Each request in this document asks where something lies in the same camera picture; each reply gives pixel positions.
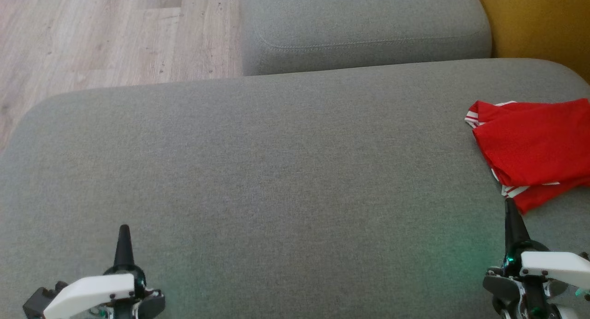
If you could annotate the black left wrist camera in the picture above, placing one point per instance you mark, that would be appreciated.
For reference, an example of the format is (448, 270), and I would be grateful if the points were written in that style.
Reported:
(41, 300)

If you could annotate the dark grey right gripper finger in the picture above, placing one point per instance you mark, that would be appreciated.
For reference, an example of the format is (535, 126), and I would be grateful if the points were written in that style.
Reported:
(515, 227)

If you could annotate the red white-trimmed garment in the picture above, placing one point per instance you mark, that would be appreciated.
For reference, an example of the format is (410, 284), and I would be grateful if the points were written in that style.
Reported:
(534, 148)

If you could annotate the large grey sofa seat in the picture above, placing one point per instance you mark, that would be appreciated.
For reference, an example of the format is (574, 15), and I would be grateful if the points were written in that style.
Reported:
(276, 194)

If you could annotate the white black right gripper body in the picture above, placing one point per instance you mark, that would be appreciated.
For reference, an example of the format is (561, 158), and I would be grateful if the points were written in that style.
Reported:
(539, 277)

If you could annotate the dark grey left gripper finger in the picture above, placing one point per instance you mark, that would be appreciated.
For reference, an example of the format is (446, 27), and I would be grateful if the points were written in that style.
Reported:
(124, 247)

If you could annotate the yellow sofa cushion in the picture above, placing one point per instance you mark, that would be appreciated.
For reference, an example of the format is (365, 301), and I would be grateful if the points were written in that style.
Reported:
(544, 24)

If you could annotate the small grey sofa cushion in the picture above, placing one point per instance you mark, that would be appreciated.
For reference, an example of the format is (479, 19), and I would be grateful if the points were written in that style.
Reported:
(364, 28)

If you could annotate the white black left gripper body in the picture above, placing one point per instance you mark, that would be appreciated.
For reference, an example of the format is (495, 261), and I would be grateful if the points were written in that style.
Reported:
(101, 296)

